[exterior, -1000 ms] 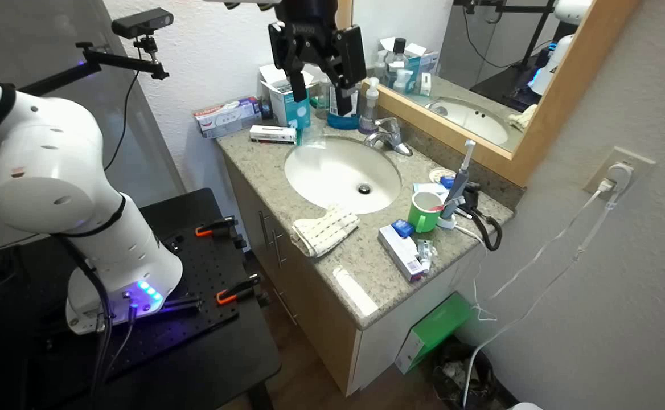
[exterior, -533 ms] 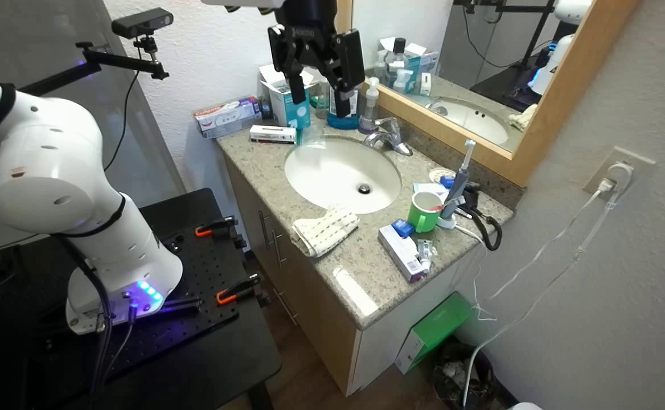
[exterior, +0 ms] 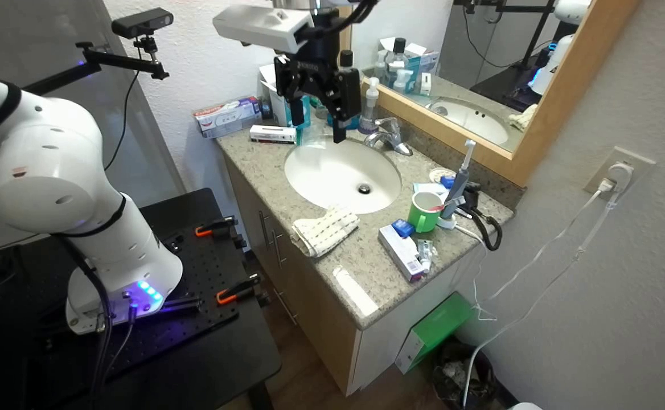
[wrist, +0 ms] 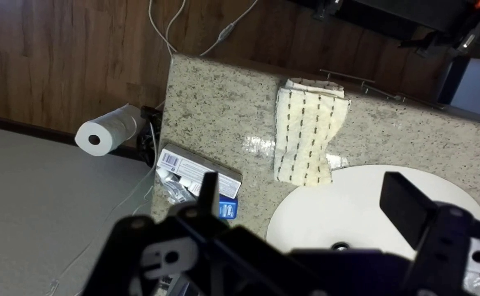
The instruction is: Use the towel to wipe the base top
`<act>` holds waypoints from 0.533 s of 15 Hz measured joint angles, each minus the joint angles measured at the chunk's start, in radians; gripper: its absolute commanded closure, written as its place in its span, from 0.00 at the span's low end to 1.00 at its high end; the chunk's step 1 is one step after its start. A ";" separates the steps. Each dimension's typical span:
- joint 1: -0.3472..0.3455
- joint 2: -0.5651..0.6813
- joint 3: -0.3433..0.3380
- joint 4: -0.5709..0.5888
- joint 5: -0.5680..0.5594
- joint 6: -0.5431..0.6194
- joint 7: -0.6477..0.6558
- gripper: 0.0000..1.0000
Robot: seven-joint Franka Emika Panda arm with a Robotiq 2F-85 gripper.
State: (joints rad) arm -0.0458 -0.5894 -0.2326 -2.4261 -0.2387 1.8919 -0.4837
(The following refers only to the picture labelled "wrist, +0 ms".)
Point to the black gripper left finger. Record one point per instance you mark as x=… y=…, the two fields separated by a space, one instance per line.
x=208 y=191

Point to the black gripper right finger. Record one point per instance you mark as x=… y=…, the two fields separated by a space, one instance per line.
x=404 y=206

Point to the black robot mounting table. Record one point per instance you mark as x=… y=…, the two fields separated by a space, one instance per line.
x=404 y=17

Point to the cream towel with dashed stripes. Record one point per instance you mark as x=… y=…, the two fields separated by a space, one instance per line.
x=305 y=132

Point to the white oval sink basin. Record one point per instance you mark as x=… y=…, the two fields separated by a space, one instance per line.
x=348 y=208

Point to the small white blue cardboard box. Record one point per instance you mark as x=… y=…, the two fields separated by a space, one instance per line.
x=192 y=167

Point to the small blue packet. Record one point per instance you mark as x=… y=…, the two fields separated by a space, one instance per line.
x=228 y=209

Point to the white toilet paper roll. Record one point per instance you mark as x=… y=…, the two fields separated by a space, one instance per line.
x=105 y=132

